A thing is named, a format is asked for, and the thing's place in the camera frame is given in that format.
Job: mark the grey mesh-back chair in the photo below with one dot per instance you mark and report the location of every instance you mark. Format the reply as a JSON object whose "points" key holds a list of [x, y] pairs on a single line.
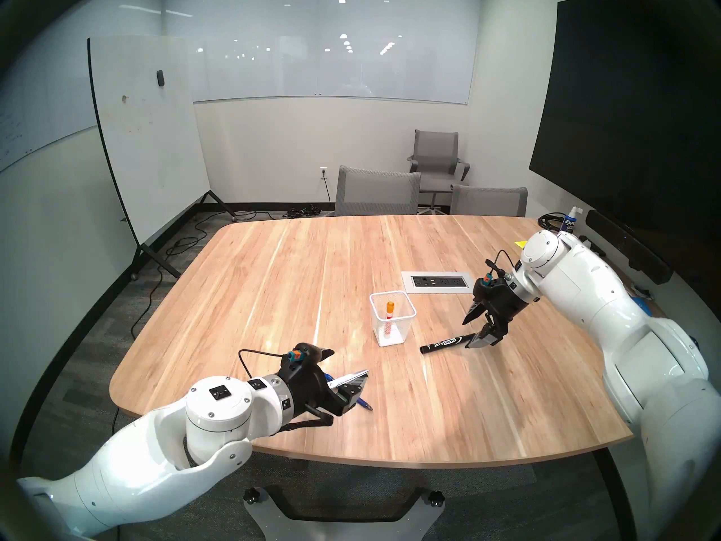
{"points": [[490, 203], [377, 193]]}

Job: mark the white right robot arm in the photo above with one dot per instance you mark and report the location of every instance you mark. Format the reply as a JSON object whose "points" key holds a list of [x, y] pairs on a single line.
{"points": [[608, 309]]}

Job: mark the black video sound bar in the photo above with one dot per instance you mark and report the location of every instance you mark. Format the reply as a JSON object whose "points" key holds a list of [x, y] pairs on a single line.
{"points": [[625, 244]]}

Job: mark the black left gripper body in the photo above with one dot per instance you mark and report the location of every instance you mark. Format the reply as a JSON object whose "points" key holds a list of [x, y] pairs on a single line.
{"points": [[307, 390]]}

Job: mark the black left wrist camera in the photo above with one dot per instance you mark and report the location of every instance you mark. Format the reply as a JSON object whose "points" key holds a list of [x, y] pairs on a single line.
{"points": [[312, 354]]}

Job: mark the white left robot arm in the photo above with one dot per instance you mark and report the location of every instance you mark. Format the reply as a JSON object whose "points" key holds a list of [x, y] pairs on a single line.
{"points": [[141, 461]]}

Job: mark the orange white dry-erase marker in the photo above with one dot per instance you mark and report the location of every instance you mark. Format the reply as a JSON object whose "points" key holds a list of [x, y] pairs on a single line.
{"points": [[389, 309]]}

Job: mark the rolling whiteboard on stand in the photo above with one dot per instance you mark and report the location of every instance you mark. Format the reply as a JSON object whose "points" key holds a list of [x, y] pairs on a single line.
{"points": [[146, 140]]}

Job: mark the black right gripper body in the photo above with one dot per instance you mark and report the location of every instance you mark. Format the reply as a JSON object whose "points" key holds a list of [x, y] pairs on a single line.
{"points": [[504, 303]]}

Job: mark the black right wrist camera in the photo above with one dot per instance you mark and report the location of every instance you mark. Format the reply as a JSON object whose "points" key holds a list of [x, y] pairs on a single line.
{"points": [[483, 286]]}

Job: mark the grey armrest swivel chair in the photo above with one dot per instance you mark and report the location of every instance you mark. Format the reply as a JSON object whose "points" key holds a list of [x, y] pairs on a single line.
{"points": [[436, 151]]}

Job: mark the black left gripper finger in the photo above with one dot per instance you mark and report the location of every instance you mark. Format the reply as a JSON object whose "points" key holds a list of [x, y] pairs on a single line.
{"points": [[349, 404], [355, 387]]}

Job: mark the wall mounted glass whiteboard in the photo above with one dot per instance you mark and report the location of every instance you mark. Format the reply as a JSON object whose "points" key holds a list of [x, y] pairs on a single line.
{"points": [[338, 66]]}

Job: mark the blue flat plastic object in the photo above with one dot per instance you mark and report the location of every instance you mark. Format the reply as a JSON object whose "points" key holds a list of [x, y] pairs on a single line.
{"points": [[643, 307]]}

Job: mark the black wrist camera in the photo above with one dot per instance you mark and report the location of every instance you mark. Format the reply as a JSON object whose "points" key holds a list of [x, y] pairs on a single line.
{"points": [[312, 354], [483, 286]]}

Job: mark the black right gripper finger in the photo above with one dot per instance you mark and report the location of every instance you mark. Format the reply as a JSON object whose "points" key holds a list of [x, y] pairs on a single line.
{"points": [[487, 337], [476, 313]]}

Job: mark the black permanent marker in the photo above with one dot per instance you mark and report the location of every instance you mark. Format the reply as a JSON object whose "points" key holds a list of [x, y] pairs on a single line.
{"points": [[445, 344]]}

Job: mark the white mesh pen holder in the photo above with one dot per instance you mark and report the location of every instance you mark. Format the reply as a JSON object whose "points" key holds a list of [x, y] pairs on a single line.
{"points": [[403, 334]]}

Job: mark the whiteboard cleaner spray bottle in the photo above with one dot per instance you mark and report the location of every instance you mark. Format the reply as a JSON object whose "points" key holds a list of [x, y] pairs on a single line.
{"points": [[569, 223]]}

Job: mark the grey table power outlet panel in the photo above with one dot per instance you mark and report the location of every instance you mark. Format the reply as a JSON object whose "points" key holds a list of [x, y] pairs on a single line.
{"points": [[434, 282]]}

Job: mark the large black wall screen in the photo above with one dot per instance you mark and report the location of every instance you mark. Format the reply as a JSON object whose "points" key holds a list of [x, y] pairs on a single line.
{"points": [[619, 123]]}

